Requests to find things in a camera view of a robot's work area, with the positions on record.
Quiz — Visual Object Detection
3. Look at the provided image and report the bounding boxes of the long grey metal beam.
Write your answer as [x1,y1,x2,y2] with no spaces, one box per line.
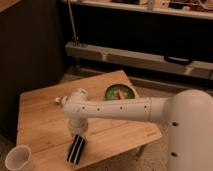
[65,42,213,80]

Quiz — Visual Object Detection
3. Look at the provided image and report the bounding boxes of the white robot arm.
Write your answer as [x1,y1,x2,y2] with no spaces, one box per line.
[62,88,213,171]

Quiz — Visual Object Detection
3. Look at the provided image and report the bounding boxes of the black handle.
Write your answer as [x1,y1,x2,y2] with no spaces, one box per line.
[164,56,193,66]

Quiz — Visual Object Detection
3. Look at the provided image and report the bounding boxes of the white squeeze bottle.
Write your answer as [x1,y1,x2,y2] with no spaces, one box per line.
[54,96,69,106]

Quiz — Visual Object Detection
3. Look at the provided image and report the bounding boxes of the white plastic cup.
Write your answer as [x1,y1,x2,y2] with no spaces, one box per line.
[5,145,35,171]

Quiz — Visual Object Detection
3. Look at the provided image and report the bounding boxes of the green bowl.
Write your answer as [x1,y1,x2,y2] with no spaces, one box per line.
[104,84,135,100]

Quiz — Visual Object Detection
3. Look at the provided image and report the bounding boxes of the white shelf board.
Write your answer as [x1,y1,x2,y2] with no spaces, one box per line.
[62,0,213,20]

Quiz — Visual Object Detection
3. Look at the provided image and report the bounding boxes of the orange carrot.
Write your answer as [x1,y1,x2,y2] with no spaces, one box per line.
[117,90,125,100]

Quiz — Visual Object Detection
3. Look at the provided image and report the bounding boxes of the metal pole stand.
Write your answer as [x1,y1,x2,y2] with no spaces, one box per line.
[66,0,83,75]

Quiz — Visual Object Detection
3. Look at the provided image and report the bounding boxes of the wooden table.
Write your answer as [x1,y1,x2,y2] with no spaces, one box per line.
[17,71,162,171]

